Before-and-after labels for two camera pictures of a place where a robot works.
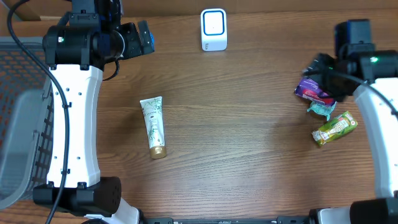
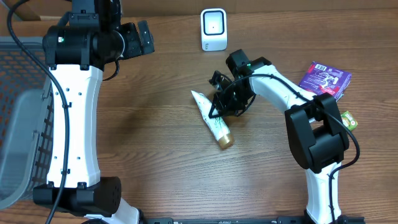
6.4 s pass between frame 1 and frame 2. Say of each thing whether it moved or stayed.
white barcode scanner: stayed
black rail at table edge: stayed
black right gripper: moved
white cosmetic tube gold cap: moved
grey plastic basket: stayed
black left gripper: stayed
